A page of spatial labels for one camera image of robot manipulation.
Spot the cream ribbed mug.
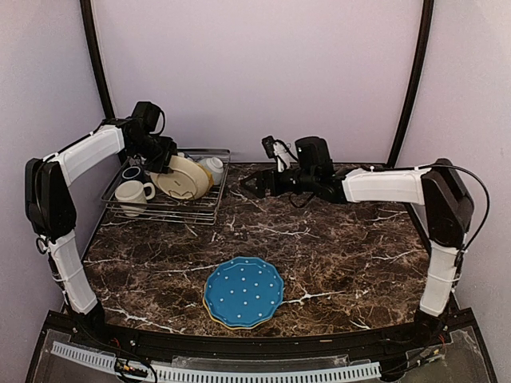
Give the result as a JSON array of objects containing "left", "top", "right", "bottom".
[{"left": 114, "top": 180, "right": 156, "bottom": 217}]

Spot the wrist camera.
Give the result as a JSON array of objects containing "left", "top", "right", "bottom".
[
  {"left": 261, "top": 135, "right": 335, "bottom": 175},
  {"left": 131, "top": 101, "right": 166, "bottom": 136}
]

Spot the navy blue cup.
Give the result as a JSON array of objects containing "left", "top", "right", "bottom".
[{"left": 121, "top": 166, "right": 145, "bottom": 182}]

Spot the white slotted cable duct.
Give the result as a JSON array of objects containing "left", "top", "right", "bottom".
[{"left": 50, "top": 341, "right": 382, "bottom": 383}]

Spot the black right frame post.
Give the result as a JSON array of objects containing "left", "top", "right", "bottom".
[{"left": 386, "top": 0, "right": 434, "bottom": 168}]

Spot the blue polka dot plate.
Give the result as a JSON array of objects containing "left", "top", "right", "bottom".
[{"left": 203, "top": 257, "right": 284, "bottom": 326}]

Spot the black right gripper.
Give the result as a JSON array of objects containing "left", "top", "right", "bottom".
[{"left": 240, "top": 166, "right": 317, "bottom": 199}]

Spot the cream ceramic plate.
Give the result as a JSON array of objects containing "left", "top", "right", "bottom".
[{"left": 150, "top": 156, "right": 208, "bottom": 200}]

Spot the chrome wire dish rack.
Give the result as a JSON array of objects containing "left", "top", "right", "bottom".
[{"left": 101, "top": 148, "right": 231, "bottom": 225}]

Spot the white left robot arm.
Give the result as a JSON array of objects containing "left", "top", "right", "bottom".
[{"left": 25, "top": 117, "right": 177, "bottom": 315}]

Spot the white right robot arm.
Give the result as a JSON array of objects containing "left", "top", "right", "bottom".
[{"left": 240, "top": 158, "right": 474, "bottom": 346}]

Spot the yellow polka dot plate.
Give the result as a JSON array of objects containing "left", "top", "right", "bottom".
[
  {"left": 202, "top": 298, "right": 271, "bottom": 330},
  {"left": 196, "top": 162, "right": 214, "bottom": 192}
]

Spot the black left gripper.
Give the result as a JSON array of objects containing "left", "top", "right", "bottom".
[{"left": 129, "top": 132, "right": 177, "bottom": 172}]

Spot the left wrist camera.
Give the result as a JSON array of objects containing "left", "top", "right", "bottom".
[{"left": 131, "top": 101, "right": 166, "bottom": 136}]

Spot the black front rail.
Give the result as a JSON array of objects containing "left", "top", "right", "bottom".
[{"left": 26, "top": 309, "right": 497, "bottom": 382}]

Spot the pale green striped bowl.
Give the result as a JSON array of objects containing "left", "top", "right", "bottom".
[{"left": 199, "top": 157, "right": 224, "bottom": 186}]

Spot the black left frame post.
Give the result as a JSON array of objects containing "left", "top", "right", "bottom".
[{"left": 79, "top": 0, "right": 115, "bottom": 119}]

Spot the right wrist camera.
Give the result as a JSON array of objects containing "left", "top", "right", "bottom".
[{"left": 261, "top": 135, "right": 335, "bottom": 175}]

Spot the black frame post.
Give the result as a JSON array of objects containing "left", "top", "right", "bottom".
[
  {"left": 79, "top": 0, "right": 115, "bottom": 119},
  {"left": 386, "top": 0, "right": 434, "bottom": 168}
]

